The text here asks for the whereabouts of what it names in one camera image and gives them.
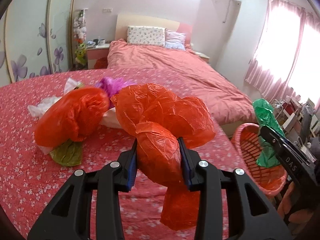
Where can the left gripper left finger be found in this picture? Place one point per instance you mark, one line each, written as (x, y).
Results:
(68, 214)

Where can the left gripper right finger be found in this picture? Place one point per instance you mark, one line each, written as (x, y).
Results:
(250, 214)

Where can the red plastic bag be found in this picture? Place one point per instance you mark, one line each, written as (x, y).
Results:
(157, 118)
(75, 116)

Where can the clear white plastic bag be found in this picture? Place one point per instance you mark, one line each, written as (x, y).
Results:
(109, 118)

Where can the magenta plastic bag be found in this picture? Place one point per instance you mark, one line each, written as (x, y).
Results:
(112, 86)

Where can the person's right hand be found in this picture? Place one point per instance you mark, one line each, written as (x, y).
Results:
(289, 205)

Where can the pink floral bedspread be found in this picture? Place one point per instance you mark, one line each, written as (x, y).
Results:
(29, 179)

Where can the olive green plastic bag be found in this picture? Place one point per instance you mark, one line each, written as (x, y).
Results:
(68, 154)

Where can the pink window curtain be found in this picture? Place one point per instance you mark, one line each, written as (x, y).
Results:
(286, 60)

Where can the right nightstand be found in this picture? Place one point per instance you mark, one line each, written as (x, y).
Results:
(203, 56)

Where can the salmon duvet bed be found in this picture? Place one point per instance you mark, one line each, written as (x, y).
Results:
(184, 73)

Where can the pink left nightstand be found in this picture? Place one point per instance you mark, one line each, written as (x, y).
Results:
(98, 52)

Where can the pink striped pillow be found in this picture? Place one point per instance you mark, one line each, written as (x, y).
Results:
(174, 40)

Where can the stuffed toy rack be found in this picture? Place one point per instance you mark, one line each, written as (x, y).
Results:
(79, 39)

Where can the sliding-door floral wardrobe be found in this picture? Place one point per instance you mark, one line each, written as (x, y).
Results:
(35, 39)

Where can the white floral pillow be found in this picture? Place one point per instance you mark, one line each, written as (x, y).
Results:
(146, 35)

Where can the beige wooden headboard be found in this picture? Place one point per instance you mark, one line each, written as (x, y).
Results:
(124, 20)

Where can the white wire shelf cart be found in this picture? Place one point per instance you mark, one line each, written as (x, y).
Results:
(295, 119)

